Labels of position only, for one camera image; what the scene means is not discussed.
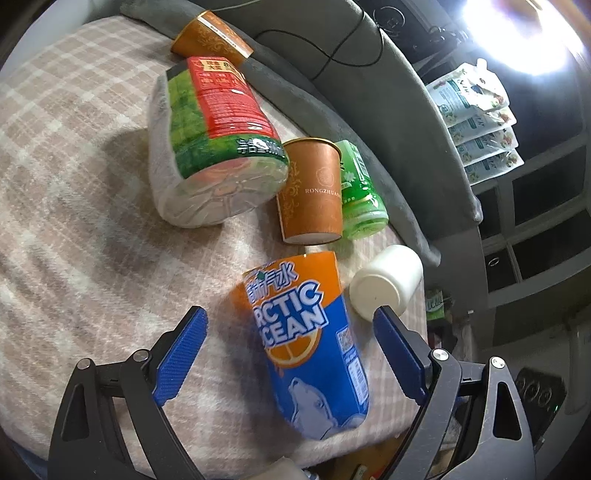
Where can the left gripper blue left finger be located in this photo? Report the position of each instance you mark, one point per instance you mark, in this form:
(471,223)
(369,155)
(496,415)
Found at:
(87,440)

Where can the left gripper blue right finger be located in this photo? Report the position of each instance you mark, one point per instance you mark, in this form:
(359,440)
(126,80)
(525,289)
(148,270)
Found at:
(495,440)

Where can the blue orange Arctic Ocean cup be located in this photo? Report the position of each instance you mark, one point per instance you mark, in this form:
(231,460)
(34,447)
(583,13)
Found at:
(315,369)

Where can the white plastic cup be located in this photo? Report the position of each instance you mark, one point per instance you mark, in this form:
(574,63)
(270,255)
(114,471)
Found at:
(390,279)

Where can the orange paper cup near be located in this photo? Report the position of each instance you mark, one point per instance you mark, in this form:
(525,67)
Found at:
(310,205)

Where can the orange paper cup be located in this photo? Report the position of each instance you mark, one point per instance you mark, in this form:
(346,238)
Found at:
(310,205)
(208,35)

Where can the orange paper cup far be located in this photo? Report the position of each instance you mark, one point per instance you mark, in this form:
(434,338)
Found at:
(208,35)

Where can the black device with dials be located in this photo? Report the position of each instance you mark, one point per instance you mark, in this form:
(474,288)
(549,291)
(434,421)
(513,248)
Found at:
(542,395)

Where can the green paper shopping bag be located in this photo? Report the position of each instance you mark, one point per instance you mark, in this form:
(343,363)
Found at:
(435,305)

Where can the detergent refill pouch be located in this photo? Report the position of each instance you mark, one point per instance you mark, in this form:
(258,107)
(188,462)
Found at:
(482,124)
(493,167)
(487,146)
(467,91)

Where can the ring light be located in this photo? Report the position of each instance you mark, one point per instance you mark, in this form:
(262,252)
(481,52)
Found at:
(530,37)

